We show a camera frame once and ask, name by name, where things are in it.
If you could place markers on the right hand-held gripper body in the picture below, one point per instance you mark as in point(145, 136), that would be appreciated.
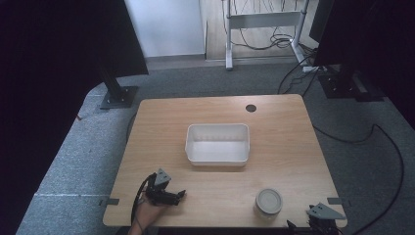
point(323, 215)

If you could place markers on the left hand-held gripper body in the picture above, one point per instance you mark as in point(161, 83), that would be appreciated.
point(157, 190)

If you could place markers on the black curtain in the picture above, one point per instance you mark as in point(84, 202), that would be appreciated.
point(49, 81)
point(375, 45)

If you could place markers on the black metal stand with base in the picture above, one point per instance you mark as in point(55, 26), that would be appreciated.
point(349, 86)
point(118, 94)

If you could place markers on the white power strip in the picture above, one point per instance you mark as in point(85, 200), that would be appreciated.
point(310, 69)

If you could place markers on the white plastic bin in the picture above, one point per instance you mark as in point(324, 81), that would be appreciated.
point(217, 145)

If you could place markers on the grey table edge bracket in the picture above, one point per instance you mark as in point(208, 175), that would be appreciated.
point(337, 201)
point(110, 201)

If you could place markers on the white wall panel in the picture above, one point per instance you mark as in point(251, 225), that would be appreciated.
point(166, 27)

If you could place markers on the white metal desk frame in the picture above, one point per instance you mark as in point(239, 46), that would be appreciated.
point(263, 20)

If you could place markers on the person's left hand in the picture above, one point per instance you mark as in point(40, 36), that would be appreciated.
point(147, 213)

